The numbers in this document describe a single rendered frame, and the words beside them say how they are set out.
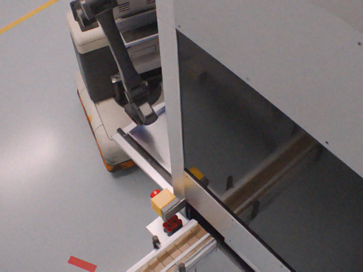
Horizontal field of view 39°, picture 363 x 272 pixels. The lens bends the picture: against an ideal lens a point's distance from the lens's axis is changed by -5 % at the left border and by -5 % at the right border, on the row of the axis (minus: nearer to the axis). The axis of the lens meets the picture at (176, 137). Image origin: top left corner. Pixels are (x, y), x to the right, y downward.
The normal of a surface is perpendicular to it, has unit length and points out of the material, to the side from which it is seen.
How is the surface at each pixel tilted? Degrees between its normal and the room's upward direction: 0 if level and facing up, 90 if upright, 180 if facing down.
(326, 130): 90
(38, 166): 0
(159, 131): 0
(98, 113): 0
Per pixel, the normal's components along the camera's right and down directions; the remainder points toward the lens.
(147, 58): 0.01, -0.46
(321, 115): -0.75, 0.56
